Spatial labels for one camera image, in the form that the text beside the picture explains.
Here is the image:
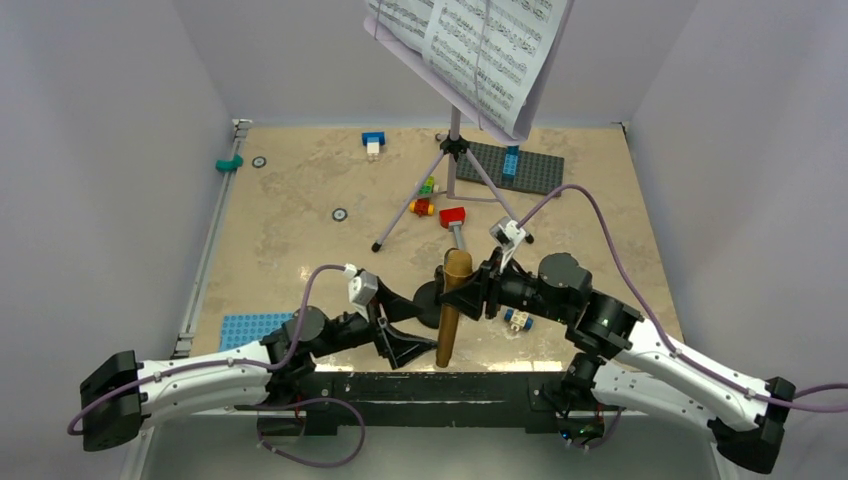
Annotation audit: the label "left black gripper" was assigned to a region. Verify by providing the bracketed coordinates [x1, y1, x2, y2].
[310, 276, 436, 367]

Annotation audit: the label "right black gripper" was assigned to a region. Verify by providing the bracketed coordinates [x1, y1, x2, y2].
[440, 246, 570, 323]

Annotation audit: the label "gold microphone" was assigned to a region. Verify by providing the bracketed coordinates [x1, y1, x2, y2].
[435, 248, 474, 369]

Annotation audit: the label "black microphone stand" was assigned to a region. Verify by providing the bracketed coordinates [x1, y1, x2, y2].
[413, 266, 444, 330]

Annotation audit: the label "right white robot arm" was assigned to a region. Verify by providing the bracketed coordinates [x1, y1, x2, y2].
[441, 250, 795, 474]

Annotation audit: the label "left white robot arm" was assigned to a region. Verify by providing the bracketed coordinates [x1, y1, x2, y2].
[68, 274, 437, 452]

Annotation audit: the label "white brick car blue wheels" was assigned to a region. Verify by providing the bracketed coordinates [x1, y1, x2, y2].
[504, 309, 534, 332]

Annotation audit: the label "red and grey brick hammer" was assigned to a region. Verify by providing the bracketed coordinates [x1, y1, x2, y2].
[439, 207, 468, 251]

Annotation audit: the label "red brick yellow wheels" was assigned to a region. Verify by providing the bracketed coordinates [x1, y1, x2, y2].
[409, 198, 436, 217]

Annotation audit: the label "lilac music stand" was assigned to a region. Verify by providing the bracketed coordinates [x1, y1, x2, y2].
[362, 0, 578, 254]

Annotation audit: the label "green brick toy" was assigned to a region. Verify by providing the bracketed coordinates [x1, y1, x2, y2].
[418, 176, 439, 198]

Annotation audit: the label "blue brick stack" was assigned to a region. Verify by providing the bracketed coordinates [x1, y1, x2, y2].
[502, 145, 520, 182]

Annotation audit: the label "poker chip near centre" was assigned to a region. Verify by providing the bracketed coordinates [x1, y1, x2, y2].
[332, 208, 348, 222]

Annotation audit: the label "dark grey building baseplate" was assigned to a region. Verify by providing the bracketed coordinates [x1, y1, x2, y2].
[470, 142, 566, 196]

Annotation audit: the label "light blue building baseplate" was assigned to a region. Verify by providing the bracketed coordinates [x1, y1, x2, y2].
[218, 312, 293, 351]

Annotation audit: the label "blue and white bricks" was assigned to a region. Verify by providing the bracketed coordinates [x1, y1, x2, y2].
[361, 131, 386, 158]

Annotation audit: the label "white sheet music pages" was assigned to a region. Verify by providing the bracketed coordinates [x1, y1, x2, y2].
[364, 0, 571, 140]

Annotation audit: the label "teal clamp hook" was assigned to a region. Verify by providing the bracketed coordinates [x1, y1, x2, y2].
[215, 154, 244, 174]

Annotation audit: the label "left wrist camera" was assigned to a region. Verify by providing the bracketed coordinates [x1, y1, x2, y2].
[343, 263, 379, 307]

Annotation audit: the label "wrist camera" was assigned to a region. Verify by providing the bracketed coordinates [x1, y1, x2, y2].
[343, 263, 379, 307]
[489, 216, 527, 273]

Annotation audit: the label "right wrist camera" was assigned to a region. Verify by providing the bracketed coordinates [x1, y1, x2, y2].
[489, 216, 527, 273]

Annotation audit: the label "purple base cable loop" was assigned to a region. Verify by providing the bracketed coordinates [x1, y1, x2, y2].
[255, 396, 367, 469]

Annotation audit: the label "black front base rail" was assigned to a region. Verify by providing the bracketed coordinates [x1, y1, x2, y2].
[263, 372, 616, 435]

